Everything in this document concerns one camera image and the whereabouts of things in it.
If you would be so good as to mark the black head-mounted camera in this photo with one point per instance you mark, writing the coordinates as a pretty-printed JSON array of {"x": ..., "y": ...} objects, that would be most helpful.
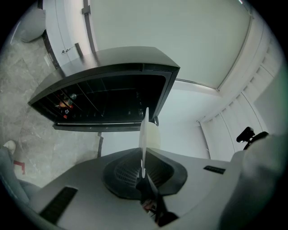
[{"x": 245, "y": 134}]

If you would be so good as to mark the person's white shoe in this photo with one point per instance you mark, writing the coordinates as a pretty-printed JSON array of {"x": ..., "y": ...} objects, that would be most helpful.
[{"x": 9, "y": 146}]

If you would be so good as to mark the person's blue jeans leg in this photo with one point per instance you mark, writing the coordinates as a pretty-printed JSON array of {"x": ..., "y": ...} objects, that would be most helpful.
[{"x": 11, "y": 179}]

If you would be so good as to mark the group of drink cans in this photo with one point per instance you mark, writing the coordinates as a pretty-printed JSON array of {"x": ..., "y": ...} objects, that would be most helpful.
[{"x": 66, "y": 104}]

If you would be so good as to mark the black mini fridge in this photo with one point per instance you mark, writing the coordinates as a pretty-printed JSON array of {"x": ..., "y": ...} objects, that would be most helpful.
[{"x": 126, "y": 58}]

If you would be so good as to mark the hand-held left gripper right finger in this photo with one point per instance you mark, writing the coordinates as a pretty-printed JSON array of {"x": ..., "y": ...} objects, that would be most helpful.
[{"x": 198, "y": 179}]

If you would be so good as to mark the grey round pouf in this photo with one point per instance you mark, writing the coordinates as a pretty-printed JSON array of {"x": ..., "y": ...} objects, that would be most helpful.
[{"x": 33, "y": 24}]

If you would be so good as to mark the small dangling keys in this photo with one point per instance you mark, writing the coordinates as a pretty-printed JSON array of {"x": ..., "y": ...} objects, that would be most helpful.
[{"x": 64, "y": 51}]

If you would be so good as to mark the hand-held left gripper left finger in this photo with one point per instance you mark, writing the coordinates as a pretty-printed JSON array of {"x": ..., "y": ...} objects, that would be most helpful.
[{"x": 90, "y": 179}]

